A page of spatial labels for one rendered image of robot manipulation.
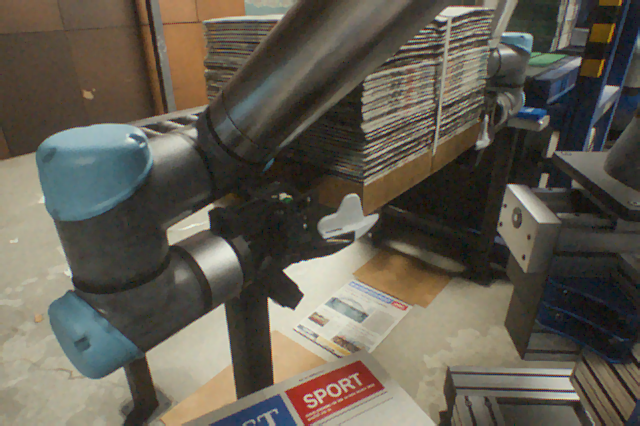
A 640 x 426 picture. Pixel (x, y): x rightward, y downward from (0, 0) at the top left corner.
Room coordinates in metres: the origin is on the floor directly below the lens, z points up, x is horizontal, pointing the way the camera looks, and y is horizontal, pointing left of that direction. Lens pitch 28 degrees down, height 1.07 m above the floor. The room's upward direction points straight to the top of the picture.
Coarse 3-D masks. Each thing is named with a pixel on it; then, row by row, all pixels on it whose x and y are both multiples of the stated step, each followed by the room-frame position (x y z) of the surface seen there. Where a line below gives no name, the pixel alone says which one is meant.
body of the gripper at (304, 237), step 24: (264, 192) 0.43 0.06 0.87; (288, 192) 0.45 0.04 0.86; (312, 192) 0.42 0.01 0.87; (216, 216) 0.37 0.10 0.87; (240, 216) 0.37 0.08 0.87; (264, 216) 0.39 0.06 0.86; (288, 216) 0.39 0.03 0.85; (240, 240) 0.36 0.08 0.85; (264, 240) 0.39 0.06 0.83; (288, 240) 0.39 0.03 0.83; (288, 264) 0.40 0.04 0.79
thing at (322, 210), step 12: (528, 84) 1.46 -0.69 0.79; (528, 96) 1.48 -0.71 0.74; (456, 156) 1.04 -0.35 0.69; (240, 204) 0.53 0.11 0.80; (384, 204) 0.77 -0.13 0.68; (312, 216) 0.60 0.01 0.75; (324, 216) 0.62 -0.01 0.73; (312, 228) 0.60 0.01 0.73; (312, 240) 0.60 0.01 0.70; (252, 288) 0.49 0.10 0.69
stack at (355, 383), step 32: (288, 384) 0.20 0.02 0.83; (320, 384) 0.20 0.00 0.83; (352, 384) 0.20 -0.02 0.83; (384, 384) 0.20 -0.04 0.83; (224, 416) 0.18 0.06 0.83; (256, 416) 0.18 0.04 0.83; (288, 416) 0.18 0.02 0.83; (320, 416) 0.18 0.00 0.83; (352, 416) 0.18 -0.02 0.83; (384, 416) 0.18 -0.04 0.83; (416, 416) 0.18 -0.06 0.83
